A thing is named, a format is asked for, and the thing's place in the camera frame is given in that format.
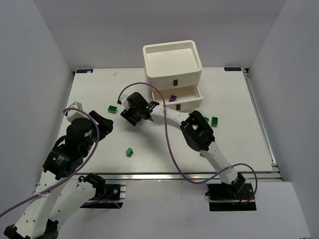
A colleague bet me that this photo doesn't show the purple lego brick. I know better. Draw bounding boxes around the purple lego brick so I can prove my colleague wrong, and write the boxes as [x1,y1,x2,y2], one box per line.
[169,95,177,102]

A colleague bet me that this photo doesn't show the white drawer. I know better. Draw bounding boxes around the white drawer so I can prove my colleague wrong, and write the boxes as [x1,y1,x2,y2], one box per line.
[160,85,204,111]

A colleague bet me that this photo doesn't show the white three-drawer storage box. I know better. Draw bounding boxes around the white three-drawer storage box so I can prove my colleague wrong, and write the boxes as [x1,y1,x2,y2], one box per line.
[142,39,205,113]

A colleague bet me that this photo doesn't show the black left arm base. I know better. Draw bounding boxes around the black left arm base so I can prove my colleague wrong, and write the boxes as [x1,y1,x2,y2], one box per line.
[77,173,126,209]

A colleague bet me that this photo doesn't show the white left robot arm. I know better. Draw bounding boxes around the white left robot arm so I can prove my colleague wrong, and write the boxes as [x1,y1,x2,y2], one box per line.
[3,108,114,239]

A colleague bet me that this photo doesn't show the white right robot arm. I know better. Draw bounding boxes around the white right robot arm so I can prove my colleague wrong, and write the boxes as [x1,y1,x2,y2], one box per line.
[118,92,245,199]

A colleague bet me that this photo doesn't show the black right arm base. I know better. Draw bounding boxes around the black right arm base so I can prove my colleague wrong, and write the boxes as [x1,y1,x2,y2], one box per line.
[205,183,257,212]

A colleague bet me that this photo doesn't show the green small lego brick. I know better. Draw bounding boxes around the green small lego brick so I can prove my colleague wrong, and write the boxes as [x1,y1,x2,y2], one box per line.
[126,147,134,157]

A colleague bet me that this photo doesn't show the blue left corner label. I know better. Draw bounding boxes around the blue left corner label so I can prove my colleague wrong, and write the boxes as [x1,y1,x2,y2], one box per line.
[76,69,93,74]

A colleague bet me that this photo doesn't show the blue corner label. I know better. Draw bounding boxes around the blue corner label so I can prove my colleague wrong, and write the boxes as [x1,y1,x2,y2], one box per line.
[224,67,242,72]
[76,69,93,74]

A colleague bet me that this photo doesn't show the green upright lego brick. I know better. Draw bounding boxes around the green upright lego brick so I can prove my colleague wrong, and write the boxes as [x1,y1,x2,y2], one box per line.
[211,117,218,127]

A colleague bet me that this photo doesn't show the blue right corner label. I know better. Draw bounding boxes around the blue right corner label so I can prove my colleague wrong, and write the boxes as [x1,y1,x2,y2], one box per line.
[224,67,242,72]

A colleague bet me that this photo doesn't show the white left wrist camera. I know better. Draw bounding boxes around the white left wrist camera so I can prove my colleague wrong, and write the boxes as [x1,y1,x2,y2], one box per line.
[64,102,85,122]

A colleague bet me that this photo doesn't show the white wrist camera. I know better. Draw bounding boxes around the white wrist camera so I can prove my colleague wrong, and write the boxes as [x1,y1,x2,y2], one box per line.
[117,94,130,110]
[64,102,85,122]

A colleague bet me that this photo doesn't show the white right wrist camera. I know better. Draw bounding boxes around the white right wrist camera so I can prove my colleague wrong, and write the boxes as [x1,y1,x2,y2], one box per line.
[117,94,130,110]

